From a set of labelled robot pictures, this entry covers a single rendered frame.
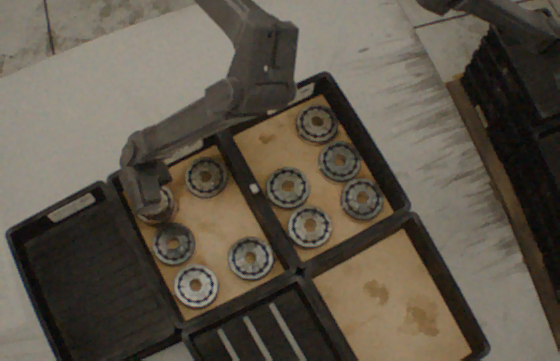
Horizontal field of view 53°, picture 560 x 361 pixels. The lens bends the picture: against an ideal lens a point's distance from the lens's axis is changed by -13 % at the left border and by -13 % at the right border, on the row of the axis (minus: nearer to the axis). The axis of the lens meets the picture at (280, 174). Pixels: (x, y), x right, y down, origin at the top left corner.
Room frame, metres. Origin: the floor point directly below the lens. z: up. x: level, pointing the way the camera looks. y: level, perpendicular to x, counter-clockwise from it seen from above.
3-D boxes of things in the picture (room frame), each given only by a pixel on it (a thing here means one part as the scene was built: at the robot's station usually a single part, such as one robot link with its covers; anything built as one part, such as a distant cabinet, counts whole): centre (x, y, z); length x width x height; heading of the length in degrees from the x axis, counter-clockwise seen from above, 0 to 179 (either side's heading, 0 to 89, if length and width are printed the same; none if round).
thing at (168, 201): (0.40, 0.29, 0.86); 0.10 x 0.10 x 0.01
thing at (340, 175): (0.55, -0.14, 0.86); 0.10 x 0.10 x 0.01
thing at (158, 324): (0.18, 0.42, 0.87); 0.40 x 0.30 x 0.11; 34
